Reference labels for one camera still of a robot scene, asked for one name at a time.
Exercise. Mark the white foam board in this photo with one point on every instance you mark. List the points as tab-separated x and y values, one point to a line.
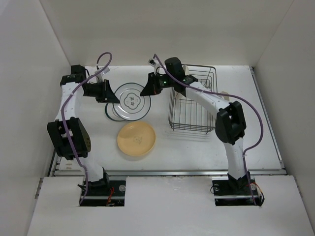
169	206

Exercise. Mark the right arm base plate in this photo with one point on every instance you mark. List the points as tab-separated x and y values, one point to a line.
228	192

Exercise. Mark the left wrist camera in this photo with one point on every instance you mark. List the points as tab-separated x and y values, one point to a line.
100	74

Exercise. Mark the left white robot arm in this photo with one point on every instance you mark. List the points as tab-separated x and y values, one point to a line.
68	135

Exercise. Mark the beige cutlery holder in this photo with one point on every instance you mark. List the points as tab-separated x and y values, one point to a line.
224	95

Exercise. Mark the yellow plate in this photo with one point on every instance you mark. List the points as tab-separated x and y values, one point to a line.
136	138

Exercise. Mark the beige plate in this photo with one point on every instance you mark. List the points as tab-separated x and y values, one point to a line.
186	70

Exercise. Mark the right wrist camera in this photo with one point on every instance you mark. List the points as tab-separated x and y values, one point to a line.
155	64

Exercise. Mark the white ringed plate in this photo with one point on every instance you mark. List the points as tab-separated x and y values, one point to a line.
132	106

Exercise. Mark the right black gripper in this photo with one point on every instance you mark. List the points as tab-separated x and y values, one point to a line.
151	88

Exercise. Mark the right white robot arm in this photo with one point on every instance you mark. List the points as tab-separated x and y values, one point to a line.
230	121

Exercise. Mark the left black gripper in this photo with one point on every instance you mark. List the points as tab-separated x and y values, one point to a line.
107	95

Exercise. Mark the white green rimmed plate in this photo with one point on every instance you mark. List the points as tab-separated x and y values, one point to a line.
111	113

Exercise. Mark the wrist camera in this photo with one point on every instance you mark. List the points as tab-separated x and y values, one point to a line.
155	64
100	74

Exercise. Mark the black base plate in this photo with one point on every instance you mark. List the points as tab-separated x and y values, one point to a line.
103	194

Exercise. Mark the wire dish rack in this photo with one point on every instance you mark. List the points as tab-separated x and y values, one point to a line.
186	114

